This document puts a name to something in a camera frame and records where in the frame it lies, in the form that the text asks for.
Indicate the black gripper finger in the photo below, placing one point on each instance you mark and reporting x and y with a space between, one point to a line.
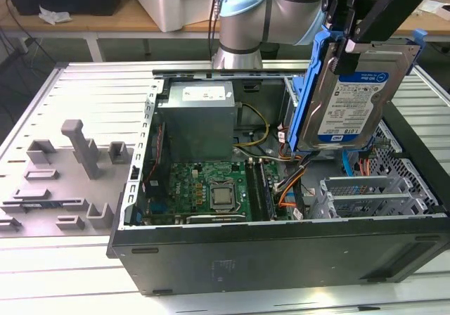
337 5
404 5

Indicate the grey power supply unit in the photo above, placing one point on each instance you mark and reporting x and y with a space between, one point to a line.
197 132

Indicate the black RAM slot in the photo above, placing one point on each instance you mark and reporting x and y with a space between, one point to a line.
251 188
263 188
268 188
257 188

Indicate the crumpled white paper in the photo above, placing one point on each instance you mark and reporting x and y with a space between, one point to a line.
52 16

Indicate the white plastic box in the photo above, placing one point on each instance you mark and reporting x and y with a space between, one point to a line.
183 2

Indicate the hard disk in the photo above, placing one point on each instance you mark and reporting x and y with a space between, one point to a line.
351 111

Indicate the black PC case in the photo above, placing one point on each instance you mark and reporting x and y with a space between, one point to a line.
281 258

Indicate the dark RAM stick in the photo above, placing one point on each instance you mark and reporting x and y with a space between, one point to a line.
42 206

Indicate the black case fan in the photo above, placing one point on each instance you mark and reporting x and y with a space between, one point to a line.
156 181

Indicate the grey optical drive cage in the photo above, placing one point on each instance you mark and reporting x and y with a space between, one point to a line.
288 104

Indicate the silver CPU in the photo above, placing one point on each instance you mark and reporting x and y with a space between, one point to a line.
223 195

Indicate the grey parts rack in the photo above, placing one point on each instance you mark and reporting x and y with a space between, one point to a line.
63 185

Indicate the green motherboard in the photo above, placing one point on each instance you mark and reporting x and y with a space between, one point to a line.
190 185

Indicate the CPU socket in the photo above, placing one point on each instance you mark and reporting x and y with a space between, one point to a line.
210 208

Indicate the wooden desk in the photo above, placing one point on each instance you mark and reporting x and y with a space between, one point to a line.
105 21

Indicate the black graphics card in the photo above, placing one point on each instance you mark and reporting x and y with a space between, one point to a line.
214 218

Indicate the grey disk bay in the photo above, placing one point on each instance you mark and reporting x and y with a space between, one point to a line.
355 180

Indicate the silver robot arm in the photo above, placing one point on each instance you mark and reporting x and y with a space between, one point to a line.
239 33

